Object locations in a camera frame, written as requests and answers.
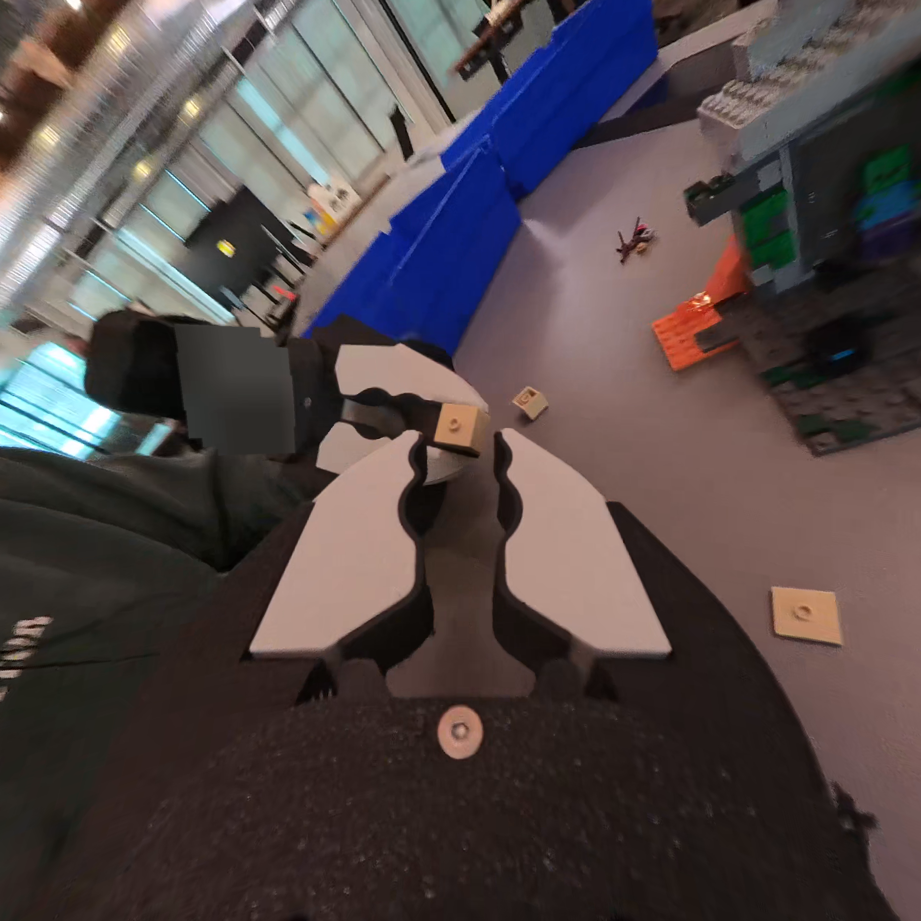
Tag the tan square tile plate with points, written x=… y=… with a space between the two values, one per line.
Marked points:
x=806 y=615

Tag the glass window wall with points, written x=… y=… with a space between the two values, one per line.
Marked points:
x=324 y=108

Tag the person's left forearm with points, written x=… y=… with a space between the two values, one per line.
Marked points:
x=237 y=496

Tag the grey desk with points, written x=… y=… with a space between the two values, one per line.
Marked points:
x=647 y=504

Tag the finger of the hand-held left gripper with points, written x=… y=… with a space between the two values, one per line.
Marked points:
x=352 y=450
x=410 y=370

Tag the black display screen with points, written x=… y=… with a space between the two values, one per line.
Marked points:
x=230 y=237

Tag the blue storage bin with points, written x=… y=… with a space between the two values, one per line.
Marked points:
x=561 y=93
x=432 y=252

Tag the white printed sign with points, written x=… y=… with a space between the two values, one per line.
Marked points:
x=324 y=205

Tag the toy brick tower model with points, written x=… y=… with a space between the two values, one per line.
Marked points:
x=827 y=216

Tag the small dark red toy piece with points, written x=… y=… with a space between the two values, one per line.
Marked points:
x=633 y=241

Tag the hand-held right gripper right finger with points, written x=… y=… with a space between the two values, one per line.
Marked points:
x=583 y=575

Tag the orange toy brick plate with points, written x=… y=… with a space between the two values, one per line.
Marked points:
x=691 y=324

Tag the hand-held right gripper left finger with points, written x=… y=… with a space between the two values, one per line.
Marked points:
x=338 y=575

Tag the tan small toy brick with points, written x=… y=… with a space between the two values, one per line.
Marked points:
x=457 y=426
x=530 y=403

